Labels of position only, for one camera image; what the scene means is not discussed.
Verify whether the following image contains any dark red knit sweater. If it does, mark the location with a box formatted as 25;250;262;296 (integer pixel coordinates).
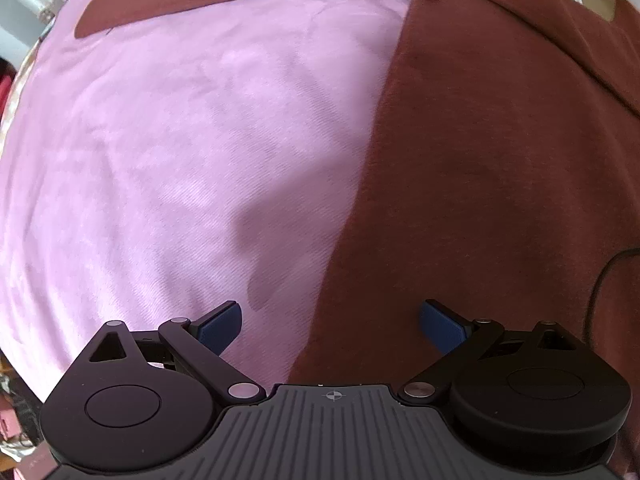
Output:
74;0;640;476

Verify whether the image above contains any pink floral bed sheet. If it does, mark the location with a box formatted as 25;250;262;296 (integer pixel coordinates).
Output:
1;0;410;399

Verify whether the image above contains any red clothes pile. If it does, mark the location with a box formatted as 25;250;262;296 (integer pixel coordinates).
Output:
0;58;16;117

